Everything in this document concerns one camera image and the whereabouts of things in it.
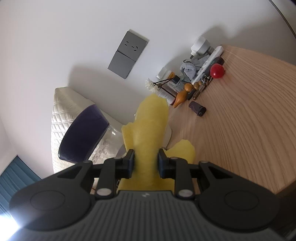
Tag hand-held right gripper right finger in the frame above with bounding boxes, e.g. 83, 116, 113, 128
158, 148, 234, 200

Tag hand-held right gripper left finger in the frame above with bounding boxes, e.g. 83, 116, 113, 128
57, 149, 136, 201

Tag yellow cloth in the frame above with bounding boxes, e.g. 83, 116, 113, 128
116, 94, 196, 193

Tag clear jar with purple lid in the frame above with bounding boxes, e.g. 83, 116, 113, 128
58, 104, 127, 163

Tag dark cylinder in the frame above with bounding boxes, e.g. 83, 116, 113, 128
188, 101, 206, 117

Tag wooden gourd ornament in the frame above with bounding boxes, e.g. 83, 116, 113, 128
173, 83, 194, 108

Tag white flowers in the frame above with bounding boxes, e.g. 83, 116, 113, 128
145, 78, 161, 94

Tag cream quilted headboard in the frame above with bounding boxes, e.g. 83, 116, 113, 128
50, 86, 122, 175

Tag bunch of keys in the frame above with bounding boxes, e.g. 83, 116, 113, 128
192, 74, 213, 100

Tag wooden nightstand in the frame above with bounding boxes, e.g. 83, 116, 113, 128
162, 45, 296, 195

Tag grey cloth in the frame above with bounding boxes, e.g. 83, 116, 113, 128
180, 57, 210, 81

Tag red ball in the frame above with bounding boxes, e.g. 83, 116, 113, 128
210, 64, 225, 79

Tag white remote control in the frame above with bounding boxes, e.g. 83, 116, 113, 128
191, 46, 224, 84

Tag blue curtain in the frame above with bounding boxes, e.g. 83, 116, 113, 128
0, 155, 42, 215

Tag white plug adapter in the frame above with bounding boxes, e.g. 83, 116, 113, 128
190, 36, 210, 56

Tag grey wall socket panel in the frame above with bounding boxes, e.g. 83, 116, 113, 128
107, 29, 149, 80

